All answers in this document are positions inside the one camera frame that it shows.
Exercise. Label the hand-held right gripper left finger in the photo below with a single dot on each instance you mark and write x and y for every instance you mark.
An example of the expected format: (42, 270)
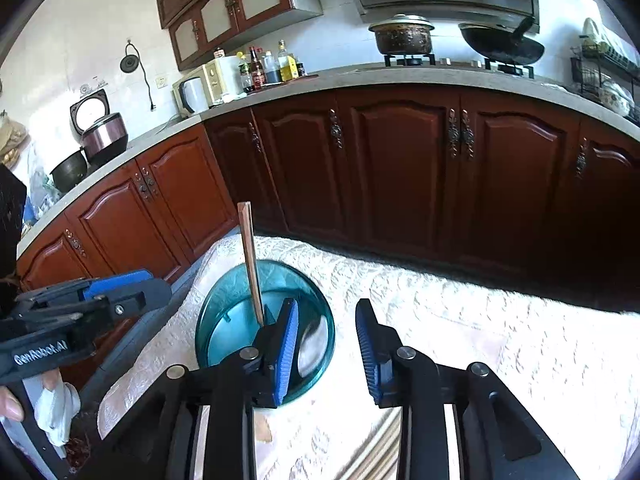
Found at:
(286, 345)

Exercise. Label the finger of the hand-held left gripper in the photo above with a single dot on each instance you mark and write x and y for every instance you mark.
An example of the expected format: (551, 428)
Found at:
(120, 282)
(150, 297)

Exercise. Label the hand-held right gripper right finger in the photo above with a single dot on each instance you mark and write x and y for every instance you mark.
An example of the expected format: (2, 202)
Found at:
(367, 345)

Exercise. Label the white floral cup teal rim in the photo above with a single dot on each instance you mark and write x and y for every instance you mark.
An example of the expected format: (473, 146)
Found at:
(235, 330)

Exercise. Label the wooden chopstick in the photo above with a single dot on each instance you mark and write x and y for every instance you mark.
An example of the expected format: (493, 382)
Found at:
(250, 260)

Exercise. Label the person's left hand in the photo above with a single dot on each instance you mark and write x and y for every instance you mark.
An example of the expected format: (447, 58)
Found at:
(10, 405)

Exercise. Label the white cloth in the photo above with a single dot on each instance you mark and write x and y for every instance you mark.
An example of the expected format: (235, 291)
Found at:
(55, 410)

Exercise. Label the white quilted tablecloth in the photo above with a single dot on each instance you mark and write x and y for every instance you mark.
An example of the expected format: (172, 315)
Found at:
(450, 340)

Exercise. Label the plastic bags pile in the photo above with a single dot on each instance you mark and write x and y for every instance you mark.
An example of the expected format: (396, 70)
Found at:
(42, 190)

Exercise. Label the black inner pot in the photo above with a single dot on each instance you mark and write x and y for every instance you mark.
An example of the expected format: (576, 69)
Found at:
(70, 172)

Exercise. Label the pink rice cooker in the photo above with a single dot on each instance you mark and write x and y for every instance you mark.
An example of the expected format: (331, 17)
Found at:
(102, 135)

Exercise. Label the white electric kettle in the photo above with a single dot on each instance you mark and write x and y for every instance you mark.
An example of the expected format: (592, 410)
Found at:
(194, 95)

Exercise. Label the cream microwave oven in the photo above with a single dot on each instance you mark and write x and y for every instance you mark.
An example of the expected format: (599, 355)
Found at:
(217, 80)

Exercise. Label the dark sauce bottle red label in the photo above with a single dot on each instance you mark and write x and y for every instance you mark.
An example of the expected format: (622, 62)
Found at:
(256, 72)

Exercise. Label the dark vinegar bottle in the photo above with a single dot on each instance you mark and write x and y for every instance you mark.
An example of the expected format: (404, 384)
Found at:
(271, 70)

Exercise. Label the yellow oil bottle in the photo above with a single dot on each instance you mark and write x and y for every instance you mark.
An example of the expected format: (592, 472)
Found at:
(286, 65)

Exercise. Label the small dark jar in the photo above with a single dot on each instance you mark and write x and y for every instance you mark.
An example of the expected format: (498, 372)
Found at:
(300, 70)

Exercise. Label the gas stove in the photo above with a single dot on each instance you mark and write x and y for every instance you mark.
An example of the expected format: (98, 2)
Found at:
(450, 64)

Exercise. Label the sooty stockpot with lid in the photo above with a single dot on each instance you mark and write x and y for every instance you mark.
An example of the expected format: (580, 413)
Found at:
(402, 35)

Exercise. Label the black wok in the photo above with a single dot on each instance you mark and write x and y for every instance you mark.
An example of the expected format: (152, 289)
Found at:
(500, 45)

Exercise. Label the black dish rack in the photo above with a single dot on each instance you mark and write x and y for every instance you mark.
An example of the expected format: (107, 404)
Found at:
(605, 75)

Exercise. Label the white wall outlet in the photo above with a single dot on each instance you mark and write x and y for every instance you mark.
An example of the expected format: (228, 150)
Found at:
(161, 82)

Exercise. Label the brown wall cabinet glass doors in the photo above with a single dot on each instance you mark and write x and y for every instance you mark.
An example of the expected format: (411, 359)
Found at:
(225, 5)

